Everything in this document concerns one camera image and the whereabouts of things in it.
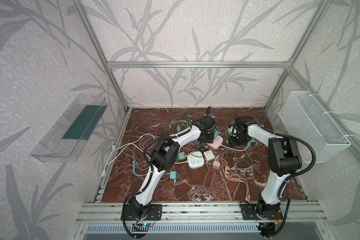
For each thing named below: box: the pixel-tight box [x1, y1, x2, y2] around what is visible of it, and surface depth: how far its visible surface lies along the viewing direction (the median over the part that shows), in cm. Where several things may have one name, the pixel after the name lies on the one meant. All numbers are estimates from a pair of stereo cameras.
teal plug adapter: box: [170, 171, 179, 180], surface depth 86 cm
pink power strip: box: [206, 135, 224, 149], surface depth 100 cm
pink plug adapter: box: [213, 160, 220, 170], surface depth 90 cm
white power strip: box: [187, 151, 205, 169], surface depth 91 cm
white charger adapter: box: [204, 149, 215, 161], surface depth 93 cm
